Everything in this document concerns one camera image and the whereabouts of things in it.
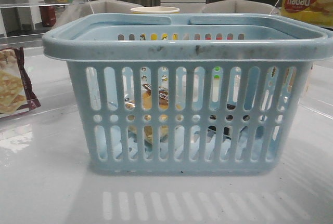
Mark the maroon cracker snack bag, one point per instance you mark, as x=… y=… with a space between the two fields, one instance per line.
x=17 y=96

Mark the yellow nabati wafer box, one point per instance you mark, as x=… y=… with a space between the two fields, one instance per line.
x=318 y=12

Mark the beige armchair left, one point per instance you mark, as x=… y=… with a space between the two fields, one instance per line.
x=77 y=11

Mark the light blue plastic basket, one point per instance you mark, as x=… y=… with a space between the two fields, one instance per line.
x=259 y=63

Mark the dark tissue pack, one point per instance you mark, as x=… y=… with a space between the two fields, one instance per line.
x=225 y=126

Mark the beige armchair right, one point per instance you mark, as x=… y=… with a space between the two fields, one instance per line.
x=240 y=6

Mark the red fire extinguisher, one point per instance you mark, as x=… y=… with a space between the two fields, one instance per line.
x=48 y=16

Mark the clear bagged bread pack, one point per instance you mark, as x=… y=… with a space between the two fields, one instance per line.
x=146 y=97

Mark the clear acrylic shelf left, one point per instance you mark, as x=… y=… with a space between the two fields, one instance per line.
x=30 y=38

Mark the beige armchair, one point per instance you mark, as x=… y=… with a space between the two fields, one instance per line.
x=240 y=6
x=77 y=11

